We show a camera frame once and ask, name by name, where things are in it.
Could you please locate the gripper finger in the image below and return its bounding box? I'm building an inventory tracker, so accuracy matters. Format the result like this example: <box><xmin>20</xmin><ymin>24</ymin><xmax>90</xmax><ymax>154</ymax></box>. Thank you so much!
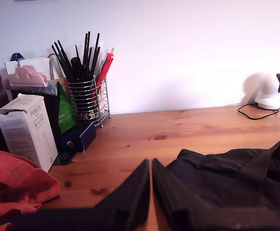
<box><xmin>152</xmin><ymin>158</ymin><xmax>213</xmax><ymax>231</ymax></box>
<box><xmin>93</xmin><ymin>158</ymin><xmax>151</xmax><ymax>231</ymax></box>

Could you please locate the dark grey underwear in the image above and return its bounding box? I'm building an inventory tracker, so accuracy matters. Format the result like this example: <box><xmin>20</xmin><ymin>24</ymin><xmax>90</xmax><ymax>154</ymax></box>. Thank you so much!
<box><xmin>165</xmin><ymin>139</ymin><xmax>280</xmax><ymax>224</ymax></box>

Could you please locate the blue box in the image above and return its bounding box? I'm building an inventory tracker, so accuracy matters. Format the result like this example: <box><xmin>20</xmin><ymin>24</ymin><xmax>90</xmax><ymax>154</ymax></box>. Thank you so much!
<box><xmin>59</xmin><ymin>121</ymin><xmax>97</xmax><ymax>153</ymax></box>

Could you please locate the small black card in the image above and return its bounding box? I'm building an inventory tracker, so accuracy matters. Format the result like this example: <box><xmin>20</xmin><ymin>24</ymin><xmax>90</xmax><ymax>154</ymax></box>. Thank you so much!
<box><xmin>52</xmin><ymin>151</ymin><xmax>77</xmax><ymax>166</ymax></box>

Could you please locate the green pouch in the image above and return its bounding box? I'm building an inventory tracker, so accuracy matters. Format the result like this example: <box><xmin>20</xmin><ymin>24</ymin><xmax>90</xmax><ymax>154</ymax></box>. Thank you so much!
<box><xmin>56</xmin><ymin>81</ymin><xmax>77</xmax><ymax>135</ymax></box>

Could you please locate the red cloth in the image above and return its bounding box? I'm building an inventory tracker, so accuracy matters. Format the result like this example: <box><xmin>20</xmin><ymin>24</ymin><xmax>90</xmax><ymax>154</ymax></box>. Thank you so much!
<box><xmin>0</xmin><ymin>149</ymin><xmax>60</xmax><ymax>228</ymax></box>

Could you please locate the white cardboard box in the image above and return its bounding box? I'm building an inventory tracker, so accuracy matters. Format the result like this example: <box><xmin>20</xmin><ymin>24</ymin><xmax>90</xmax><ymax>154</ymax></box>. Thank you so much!
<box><xmin>0</xmin><ymin>93</ymin><xmax>59</xmax><ymax>173</ymax></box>

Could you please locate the red paper packet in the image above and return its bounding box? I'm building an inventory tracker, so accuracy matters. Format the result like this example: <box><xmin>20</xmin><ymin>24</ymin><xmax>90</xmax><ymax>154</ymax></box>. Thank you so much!
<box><xmin>94</xmin><ymin>52</ymin><xmax>114</xmax><ymax>97</ymax></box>

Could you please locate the white paper packet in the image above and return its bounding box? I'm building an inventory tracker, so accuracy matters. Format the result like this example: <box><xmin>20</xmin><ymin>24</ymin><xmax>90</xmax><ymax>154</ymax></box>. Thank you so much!
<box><xmin>98</xmin><ymin>41</ymin><xmax>109</xmax><ymax>73</ymax></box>

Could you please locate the pink cloud-shaped holder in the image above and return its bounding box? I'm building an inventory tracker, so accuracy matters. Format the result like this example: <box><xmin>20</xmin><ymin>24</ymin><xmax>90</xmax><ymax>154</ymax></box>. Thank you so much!
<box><xmin>7</xmin><ymin>65</ymin><xmax>48</xmax><ymax>88</ymax></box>

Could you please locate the white paper bag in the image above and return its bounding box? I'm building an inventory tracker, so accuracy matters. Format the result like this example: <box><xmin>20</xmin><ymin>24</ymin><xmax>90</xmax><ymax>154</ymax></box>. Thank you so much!
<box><xmin>4</xmin><ymin>56</ymin><xmax>63</xmax><ymax>81</ymax></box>

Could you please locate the chrome wire rack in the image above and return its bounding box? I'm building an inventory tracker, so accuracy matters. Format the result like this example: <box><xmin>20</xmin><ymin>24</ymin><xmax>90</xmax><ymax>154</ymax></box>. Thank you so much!
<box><xmin>91</xmin><ymin>76</ymin><xmax>112</xmax><ymax>128</ymax></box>

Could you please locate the metal wire utensil cup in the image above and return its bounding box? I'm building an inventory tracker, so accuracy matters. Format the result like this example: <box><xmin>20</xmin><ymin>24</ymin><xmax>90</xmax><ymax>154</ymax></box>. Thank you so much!
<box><xmin>68</xmin><ymin>76</ymin><xmax>101</xmax><ymax>121</ymax></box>

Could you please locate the black power cable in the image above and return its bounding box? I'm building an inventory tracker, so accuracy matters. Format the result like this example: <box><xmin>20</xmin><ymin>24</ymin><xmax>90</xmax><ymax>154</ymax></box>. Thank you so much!
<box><xmin>237</xmin><ymin>103</ymin><xmax>280</xmax><ymax>120</ymax></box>

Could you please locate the white round security camera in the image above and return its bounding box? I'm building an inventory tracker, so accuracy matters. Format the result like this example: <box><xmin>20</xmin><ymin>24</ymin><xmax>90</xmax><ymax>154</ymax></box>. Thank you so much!
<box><xmin>254</xmin><ymin>73</ymin><xmax>280</xmax><ymax>110</ymax></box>

